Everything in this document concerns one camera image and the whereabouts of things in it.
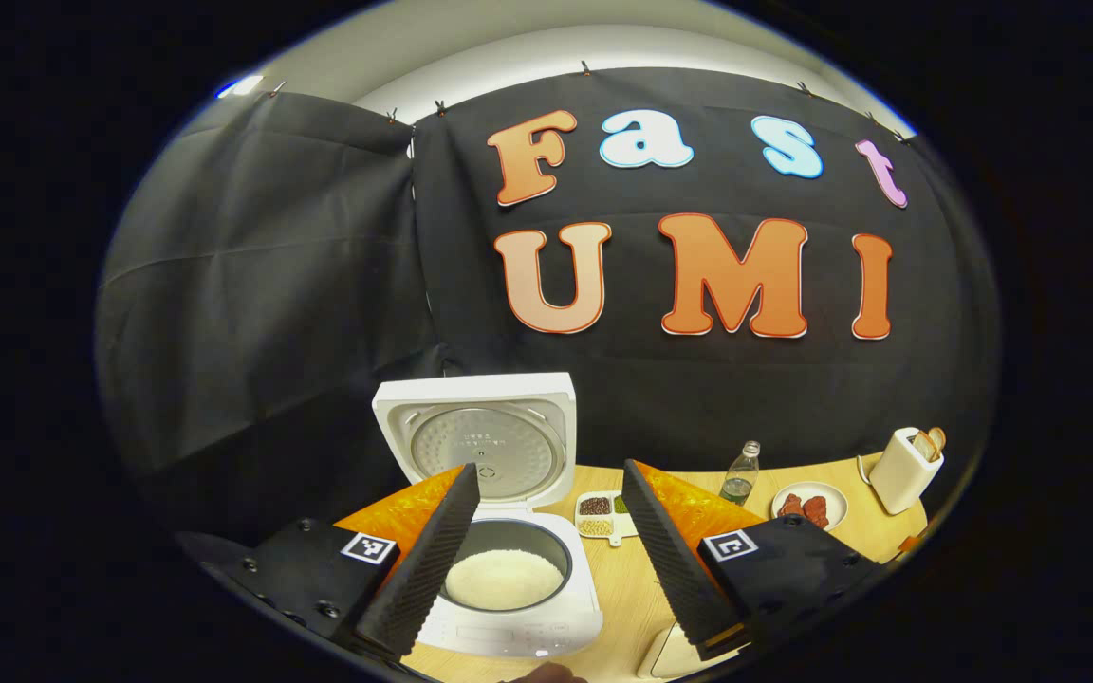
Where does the clear plastic water bottle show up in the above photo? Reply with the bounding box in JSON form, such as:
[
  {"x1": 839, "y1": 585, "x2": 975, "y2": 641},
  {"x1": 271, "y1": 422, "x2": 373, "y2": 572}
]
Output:
[{"x1": 719, "y1": 440, "x2": 762, "y2": 507}]

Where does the black backdrop cloth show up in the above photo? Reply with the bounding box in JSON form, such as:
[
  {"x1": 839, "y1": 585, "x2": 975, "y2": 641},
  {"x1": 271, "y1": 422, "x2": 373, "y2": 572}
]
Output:
[{"x1": 94, "y1": 66, "x2": 1001, "y2": 542}]

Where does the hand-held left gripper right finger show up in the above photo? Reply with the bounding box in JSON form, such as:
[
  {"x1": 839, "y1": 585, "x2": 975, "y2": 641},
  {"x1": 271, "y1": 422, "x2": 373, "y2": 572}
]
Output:
[{"x1": 622, "y1": 459, "x2": 889, "y2": 662}]

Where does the divided dish of beans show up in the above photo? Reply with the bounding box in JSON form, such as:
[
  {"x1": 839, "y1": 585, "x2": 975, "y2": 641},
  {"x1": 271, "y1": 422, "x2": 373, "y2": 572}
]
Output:
[{"x1": 574, "y1": 489, "x2": 640, "y2": 548}]

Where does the clear rice container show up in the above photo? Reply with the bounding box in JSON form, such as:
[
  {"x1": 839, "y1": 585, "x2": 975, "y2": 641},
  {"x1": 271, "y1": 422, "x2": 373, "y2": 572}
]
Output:
[{"x1": 637, "y1": 621, "x2": 752, "y2": 680}]

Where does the white round plate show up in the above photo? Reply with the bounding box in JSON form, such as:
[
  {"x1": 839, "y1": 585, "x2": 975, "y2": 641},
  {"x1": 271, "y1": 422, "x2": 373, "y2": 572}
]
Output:
[{"x1": 771, "y1": 481, "x2": 849, "y2": 532}]

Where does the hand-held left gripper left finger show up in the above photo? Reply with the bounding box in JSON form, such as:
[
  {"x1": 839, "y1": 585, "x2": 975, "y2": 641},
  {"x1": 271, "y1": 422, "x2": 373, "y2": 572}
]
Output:
[{"x1": 176, "y1": 462, "x2": 481, "y2": 662}]

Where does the white rice heap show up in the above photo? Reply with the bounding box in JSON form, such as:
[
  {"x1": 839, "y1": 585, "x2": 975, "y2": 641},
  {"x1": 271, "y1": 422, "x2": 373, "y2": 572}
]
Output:
[{"x1": 445, "y1": 548, "x2": 565, "y2": 612}]

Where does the white toaster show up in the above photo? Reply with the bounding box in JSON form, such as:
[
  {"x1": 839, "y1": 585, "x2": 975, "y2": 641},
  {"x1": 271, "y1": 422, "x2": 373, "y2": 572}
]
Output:
[{"x1": 867, "y1": 427, "x2": 946, "y2": 516}]

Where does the white rice cooker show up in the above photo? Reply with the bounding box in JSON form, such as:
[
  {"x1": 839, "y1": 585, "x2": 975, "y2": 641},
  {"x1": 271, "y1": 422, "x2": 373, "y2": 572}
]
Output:
[{"x1": 372, "y1": 372, "x2": 604, "y2": 659}]

